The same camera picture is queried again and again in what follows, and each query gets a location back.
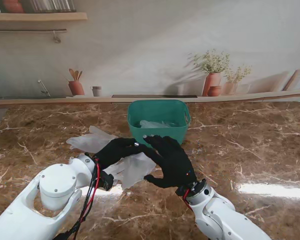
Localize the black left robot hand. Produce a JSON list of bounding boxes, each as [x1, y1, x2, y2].
[[93, 136, 147, 171]]

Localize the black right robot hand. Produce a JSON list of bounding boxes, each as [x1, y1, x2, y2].
[[139, 134, 198, 190]]

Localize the teal plastic basket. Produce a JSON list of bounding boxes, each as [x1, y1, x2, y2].
[[127, 99, 192, 149]]

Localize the terracotta utensil pot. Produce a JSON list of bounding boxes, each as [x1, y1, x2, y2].
[[67, 80, 85, 96]]

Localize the chrome faucet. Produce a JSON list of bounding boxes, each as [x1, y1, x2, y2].
[[37, 79, 52, 98]]

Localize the small dried flower bouquet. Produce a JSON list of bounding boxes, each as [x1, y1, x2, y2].
[[224, 65, 253, 84]]

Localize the pale wooden cutting board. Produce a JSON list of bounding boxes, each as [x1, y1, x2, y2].
[[282, 65, 300, 91]]

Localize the row of glass jars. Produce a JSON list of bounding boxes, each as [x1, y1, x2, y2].
[[29, 0, 77, 13]]

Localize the terracotta jar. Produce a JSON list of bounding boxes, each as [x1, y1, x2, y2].
[[2, 0, 25, 14]]

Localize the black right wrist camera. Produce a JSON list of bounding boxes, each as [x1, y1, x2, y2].
[[174, 186, 189, 199]]

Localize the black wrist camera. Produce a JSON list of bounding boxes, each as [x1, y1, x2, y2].
[[99, 171, 115, 192], [174, 186, 189, 199]]

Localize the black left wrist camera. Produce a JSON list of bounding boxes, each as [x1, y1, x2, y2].
[[99, 171, 115, 192]]

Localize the red black right arm cables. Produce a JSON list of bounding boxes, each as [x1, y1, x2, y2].
[[182, 188, 194, 211]]

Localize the red black arm cables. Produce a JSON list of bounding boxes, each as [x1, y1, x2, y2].
[[182, 188, 194, 211], [56, 158, 101, 240]]

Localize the red black left arm cables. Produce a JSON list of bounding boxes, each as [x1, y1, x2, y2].
[[56, 158, 101, 240]]

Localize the metal wall rail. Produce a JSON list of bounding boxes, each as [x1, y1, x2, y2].
[[0, 28, 67, 33]]

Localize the wooden wall shelf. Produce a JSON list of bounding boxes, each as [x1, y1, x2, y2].
[[0, 11, 88, 22]]

